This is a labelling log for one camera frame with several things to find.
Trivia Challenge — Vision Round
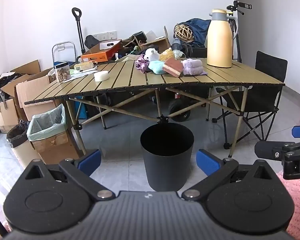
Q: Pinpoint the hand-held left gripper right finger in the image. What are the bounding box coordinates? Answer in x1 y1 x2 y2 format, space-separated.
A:
181 149 275 202

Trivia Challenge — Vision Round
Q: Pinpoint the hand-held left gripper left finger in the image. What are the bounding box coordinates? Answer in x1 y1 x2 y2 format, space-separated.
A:
24 149 116 202

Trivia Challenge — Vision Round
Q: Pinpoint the black round bin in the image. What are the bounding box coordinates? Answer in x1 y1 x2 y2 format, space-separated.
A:
140 123 195 192

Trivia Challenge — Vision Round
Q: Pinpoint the white round foam puck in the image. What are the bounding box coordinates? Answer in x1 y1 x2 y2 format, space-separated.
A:
94 70 110 82

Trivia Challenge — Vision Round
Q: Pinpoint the purple knitted cloth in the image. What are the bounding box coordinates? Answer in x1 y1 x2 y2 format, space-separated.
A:
181 58 208 76

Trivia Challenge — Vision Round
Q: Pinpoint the yellow plush toy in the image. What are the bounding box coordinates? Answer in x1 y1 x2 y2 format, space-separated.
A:
159 47 176 62

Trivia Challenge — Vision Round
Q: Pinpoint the cardboard box with green liner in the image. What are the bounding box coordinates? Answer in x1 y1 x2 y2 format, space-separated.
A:
27 103 77 158

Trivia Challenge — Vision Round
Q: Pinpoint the black wagon wheel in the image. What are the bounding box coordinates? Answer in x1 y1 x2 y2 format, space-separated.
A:
168 98 192 122

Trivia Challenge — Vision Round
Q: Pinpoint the black folding chair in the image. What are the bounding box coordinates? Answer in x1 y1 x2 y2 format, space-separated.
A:
212 51 288 150

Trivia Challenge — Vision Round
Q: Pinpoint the white paper sheet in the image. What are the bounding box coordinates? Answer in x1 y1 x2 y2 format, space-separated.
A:
49 69 97 83

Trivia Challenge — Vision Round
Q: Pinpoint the open plain cardboard box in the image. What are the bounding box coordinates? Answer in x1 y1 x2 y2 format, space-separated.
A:
14 67 57 122

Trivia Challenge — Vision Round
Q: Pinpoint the clear jar of nuts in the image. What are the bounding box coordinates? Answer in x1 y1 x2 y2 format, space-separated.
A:
53 61 72 82

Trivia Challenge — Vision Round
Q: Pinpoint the small beige box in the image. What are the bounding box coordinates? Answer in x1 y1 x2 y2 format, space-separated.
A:
74 62 98 71

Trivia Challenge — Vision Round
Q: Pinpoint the cardboard box with dark clothes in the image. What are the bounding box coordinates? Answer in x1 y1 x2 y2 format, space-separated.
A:
0 59 42 133

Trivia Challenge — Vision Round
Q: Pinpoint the blue box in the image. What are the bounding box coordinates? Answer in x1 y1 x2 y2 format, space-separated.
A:
53 61 77 68

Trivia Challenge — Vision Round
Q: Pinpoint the brown sponge block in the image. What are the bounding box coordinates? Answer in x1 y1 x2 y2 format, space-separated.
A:
163 58 184 77

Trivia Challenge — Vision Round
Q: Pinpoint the orange flat box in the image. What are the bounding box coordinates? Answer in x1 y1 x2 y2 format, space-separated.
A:
80 39 123 63

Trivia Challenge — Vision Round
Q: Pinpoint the pink purple crumpled cloth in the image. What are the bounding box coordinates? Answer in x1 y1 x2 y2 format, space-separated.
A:
135 55 150 73

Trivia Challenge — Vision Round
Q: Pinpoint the light blue plush toy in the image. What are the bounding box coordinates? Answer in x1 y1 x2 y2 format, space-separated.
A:
148 60 167 75

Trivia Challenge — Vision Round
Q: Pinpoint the black case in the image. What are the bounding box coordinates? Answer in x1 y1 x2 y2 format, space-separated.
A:
182 45 208 58

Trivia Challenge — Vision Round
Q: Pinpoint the yellow thermos jug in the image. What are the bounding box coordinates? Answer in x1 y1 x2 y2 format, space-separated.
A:
206 9 239 68

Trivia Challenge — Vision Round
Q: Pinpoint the pink white box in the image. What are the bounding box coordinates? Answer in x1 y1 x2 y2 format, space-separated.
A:
99 39 122 50

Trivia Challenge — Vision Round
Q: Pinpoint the black bag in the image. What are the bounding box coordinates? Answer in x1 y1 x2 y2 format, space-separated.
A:
84 35 101 50

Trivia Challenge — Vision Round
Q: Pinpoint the blue water bottle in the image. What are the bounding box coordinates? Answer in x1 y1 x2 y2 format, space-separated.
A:
171 38 182 52

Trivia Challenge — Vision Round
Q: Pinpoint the white plush toy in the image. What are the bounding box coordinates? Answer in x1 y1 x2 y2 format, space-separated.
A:
143 48 160 62

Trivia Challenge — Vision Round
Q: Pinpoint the tall flap cardboard box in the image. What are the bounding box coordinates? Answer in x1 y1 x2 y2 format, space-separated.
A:
134 25 172 55

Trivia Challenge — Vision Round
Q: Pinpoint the wicker ball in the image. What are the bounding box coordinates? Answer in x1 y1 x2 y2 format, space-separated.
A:
174 23 194 42

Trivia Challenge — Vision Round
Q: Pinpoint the dark blue backpack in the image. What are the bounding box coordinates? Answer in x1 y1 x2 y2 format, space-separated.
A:
184 18 212 47

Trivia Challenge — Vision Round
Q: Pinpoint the black glossy box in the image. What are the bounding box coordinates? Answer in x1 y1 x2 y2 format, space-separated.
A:
132 31 148 43

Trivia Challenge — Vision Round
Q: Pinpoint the white metal tube frame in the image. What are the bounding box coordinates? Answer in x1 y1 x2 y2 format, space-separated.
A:
52 41 77 68

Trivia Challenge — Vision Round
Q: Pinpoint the white wall socket panel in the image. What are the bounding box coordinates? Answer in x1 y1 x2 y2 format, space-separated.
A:
92 31 117 42

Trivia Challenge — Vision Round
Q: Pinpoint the black camera tripod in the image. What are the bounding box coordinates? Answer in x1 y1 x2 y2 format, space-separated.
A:
226 0 252 63

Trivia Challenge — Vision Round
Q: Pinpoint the black trolley handle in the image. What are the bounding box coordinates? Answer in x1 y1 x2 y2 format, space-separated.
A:
71 7 87 55

